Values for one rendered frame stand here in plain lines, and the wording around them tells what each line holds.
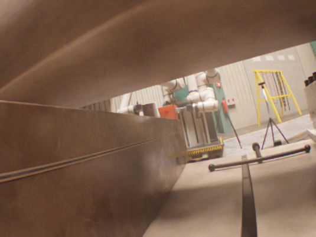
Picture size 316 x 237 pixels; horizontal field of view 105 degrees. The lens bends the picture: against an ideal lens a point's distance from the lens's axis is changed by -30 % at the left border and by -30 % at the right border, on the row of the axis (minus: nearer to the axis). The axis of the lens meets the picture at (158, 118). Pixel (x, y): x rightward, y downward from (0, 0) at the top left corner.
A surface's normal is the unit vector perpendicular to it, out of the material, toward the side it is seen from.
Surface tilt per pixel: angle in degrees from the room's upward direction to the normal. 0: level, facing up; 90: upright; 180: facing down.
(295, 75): 90
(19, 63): 90
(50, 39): 90
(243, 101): 90
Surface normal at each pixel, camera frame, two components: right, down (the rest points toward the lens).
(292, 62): 0.05, -0.10
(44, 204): 0.94, -0.22
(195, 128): -0.33, -0.01
